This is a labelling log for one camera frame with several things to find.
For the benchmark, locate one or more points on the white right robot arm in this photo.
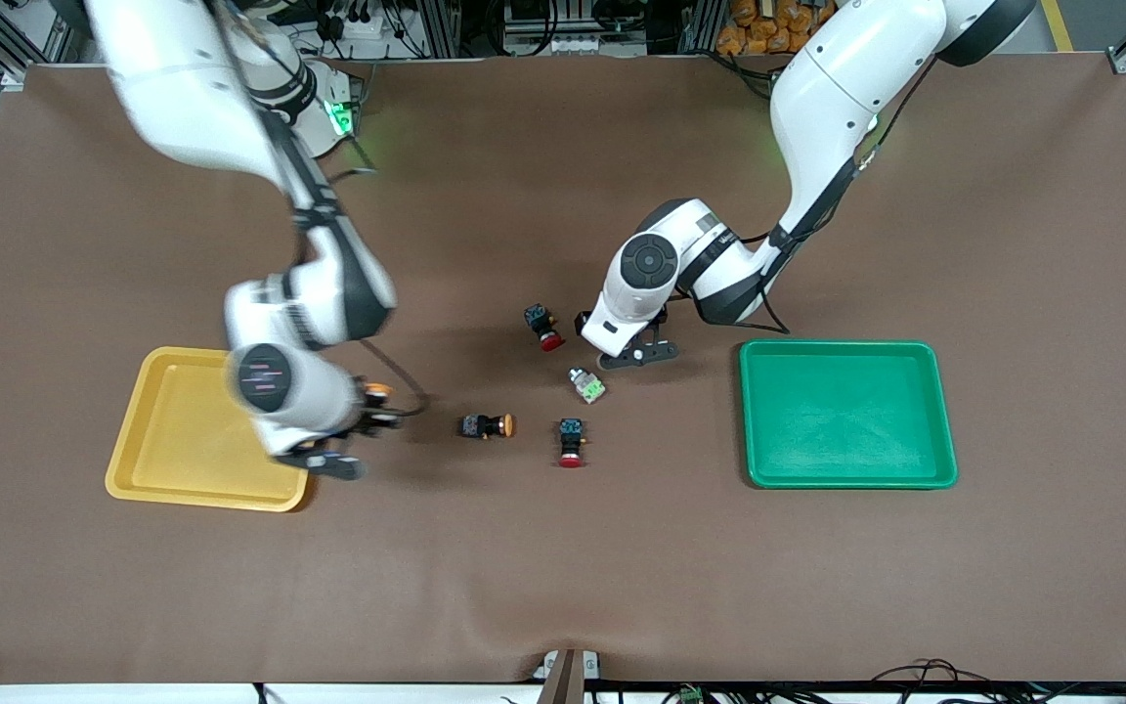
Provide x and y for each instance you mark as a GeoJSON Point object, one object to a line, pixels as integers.
{"type": "Point", "coordinates": [192, 88]}

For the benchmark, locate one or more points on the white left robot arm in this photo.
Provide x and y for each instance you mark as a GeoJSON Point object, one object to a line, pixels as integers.
{"type": "Point", "coordinates": [827, 88]}

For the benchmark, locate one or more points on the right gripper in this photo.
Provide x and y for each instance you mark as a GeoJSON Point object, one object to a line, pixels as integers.
{"type": "Point", "coordinates": [365, 411]}

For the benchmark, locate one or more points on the yellow plastic tray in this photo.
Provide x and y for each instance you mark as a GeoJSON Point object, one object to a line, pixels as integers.
{"type": "Point", "coordinates": [162, 440]}

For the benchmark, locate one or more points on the small green connector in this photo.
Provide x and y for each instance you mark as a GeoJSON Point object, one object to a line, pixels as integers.
{"type": "Point", "coordinates": [688, 694]}

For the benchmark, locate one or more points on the pile of orange objects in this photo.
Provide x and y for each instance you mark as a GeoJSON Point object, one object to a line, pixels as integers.
{"type": "Point", "coordinates": [768, 24]}

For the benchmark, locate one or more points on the long white socket strip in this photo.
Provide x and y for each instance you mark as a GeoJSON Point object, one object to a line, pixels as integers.
{"type": "Point", "coordinates": [573, 44]}

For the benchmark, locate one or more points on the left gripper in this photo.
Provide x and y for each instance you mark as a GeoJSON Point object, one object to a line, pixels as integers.
{"type": "Point", "coordinates": [580, 321]}

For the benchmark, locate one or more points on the green button with green block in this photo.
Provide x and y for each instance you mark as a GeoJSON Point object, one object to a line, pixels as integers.
{"type": "Point", "coordinates": [588, 387]}

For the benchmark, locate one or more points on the brown table mat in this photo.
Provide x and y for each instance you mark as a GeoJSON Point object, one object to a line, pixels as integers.
{"type": "Point", "coordinates": [563, 567]}

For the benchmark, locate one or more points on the green plastic tray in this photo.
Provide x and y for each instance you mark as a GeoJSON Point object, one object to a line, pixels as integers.
{"type": "Point", "coordinates": [846, 420]}

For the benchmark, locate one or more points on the yellow push button switch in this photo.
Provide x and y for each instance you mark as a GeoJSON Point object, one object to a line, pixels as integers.
{"type": "Point", "coordinates": [485, 426]}
{"type": "Point", "coordinates": [377, 390]}

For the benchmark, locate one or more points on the red push button switch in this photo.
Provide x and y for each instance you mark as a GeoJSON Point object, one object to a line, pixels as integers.
{"type": "Point", "coordinates": [571, 435]}
{"type": "Point", "coordinates": [541, 323]}

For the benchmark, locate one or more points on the white power strip with plugs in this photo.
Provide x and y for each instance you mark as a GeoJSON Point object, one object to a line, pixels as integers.
{"type": "Point", "coordinates": [363, 24]}

